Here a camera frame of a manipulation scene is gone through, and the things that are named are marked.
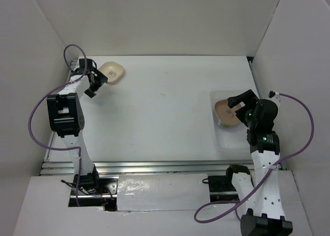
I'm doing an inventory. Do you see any clear plastic bin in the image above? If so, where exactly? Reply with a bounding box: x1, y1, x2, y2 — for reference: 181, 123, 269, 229
210, 90, 250, 154

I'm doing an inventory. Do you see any white cover panel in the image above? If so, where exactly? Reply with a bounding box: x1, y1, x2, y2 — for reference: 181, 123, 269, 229
117, 174, 210, 211

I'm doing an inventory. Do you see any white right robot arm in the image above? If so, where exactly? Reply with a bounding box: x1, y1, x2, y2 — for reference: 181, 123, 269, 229
224, 90, 293, 235

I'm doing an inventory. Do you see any cream plate back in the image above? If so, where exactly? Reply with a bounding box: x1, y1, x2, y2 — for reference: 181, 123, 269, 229
98, 61, 124, 85

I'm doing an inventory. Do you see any brown plate back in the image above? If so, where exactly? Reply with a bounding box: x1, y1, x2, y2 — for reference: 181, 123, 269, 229
213, 99, 242, 128

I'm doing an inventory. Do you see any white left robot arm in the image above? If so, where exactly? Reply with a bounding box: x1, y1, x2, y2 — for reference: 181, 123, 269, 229
46, 58, 108, 194

